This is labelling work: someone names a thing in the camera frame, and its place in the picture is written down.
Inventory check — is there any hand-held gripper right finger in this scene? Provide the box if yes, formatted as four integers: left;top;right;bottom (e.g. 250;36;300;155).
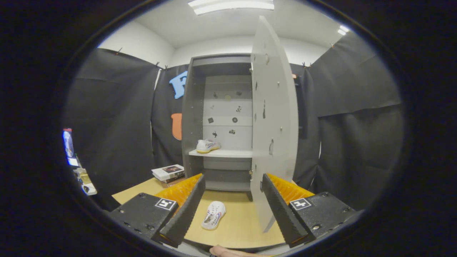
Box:
262;173;359;248

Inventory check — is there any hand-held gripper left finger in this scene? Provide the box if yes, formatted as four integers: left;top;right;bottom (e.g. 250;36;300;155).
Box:
107;173;206;248

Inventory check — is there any white shoe with striped side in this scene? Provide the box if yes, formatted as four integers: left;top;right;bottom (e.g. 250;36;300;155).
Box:
201;201;226;230

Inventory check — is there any white shoe with yellow sole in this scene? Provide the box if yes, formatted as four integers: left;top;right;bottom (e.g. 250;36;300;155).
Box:
196;139;221;154

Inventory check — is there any grey shoe cabinet door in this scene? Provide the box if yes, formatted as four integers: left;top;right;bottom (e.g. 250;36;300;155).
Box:
249;15;300;233

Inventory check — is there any grey shoe cabinet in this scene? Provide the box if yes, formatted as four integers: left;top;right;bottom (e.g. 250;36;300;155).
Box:
181;54;255;201

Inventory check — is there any dark book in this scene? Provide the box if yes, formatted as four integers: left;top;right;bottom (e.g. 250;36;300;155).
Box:
157;173;186;188

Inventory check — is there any white book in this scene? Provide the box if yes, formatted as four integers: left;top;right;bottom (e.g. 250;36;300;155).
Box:
151;164;185;180

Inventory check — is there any small yellow object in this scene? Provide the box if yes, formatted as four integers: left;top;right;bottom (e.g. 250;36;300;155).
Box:
74;168;91;185

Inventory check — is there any black backdrop cloth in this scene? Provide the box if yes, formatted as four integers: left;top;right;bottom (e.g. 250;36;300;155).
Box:
62;32;404;211

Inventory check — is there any bright blue screen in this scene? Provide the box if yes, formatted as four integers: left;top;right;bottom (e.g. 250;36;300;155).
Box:
62;128;79;167

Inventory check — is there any long ceiling light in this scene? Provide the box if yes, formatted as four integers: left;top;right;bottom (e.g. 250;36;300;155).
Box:
188;0;275;15

